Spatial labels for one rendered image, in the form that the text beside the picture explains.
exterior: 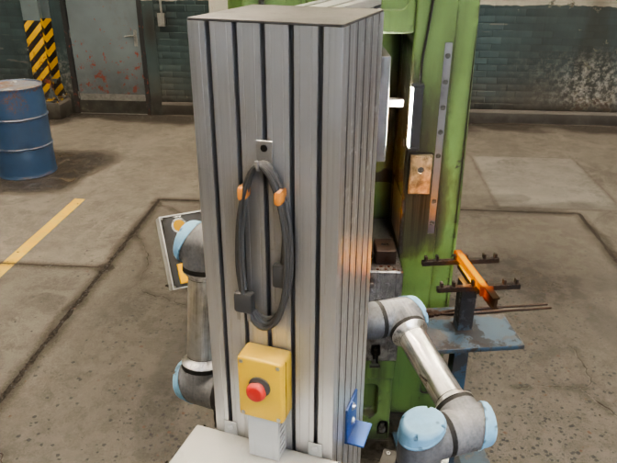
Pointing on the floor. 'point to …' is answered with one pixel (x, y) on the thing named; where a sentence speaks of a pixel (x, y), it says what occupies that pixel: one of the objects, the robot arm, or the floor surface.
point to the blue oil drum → (25, 131)
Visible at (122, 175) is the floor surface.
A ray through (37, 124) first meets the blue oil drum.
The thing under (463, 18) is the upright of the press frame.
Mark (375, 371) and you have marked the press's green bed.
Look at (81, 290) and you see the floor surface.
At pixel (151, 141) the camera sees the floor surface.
